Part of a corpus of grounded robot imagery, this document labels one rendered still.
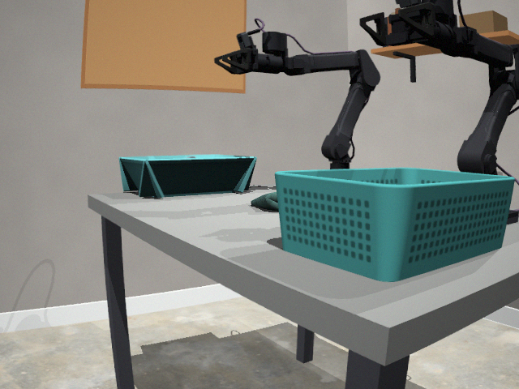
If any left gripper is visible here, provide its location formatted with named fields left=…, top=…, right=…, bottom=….
left=359, top=0, right=440, bottom=46

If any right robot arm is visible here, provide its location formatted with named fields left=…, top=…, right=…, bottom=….
left=262, top=32, right=380, bottom=169

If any dark green towel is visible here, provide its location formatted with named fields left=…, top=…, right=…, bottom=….
left=251, top=192, right=279, bottom=211

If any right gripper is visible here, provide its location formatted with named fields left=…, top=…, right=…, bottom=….
left=214, top=36, right=269, bottom=75

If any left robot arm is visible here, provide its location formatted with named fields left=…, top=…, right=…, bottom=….
left=422, top=0, right=519, bottom=175

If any teal perforated basket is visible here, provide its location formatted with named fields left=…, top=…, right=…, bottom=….
left=275, top=168, right=515, bottom=282

